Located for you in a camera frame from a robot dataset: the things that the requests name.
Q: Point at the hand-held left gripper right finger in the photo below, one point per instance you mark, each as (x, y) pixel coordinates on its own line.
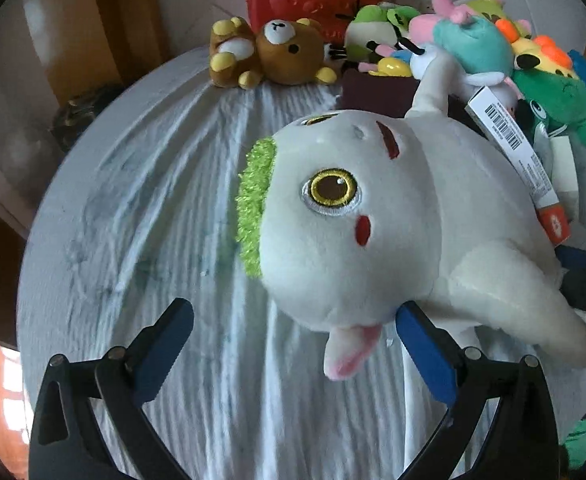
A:
(430, 360)

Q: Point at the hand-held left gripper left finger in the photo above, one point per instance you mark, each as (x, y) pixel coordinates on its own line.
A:
(163, 345)

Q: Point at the white plush with green mouth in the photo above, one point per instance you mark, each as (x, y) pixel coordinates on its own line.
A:
(373, 240)

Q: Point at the green cloth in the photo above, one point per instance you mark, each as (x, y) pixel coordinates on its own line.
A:
(580, 440)

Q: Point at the green frog plush orange crest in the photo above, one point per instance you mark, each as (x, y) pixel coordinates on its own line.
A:
(553, 95)

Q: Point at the dark box with gold ribbon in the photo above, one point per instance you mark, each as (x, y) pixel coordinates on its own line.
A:
(80, 115)

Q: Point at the teal plush toy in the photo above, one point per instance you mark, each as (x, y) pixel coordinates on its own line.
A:
(473, 42)

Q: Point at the dark maroon cloth item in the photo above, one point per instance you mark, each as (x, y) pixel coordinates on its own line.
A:
(373, 92)

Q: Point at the yellow-green plush pink horns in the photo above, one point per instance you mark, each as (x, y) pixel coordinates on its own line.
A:
(498, 10)

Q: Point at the small yellow blue toy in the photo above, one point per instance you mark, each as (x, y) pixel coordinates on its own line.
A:
(390, 65)

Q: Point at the light green frog plush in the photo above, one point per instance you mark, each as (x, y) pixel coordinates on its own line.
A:
(368, 25)

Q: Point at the wooden door frame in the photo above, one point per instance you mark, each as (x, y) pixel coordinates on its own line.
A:
(118, 15)

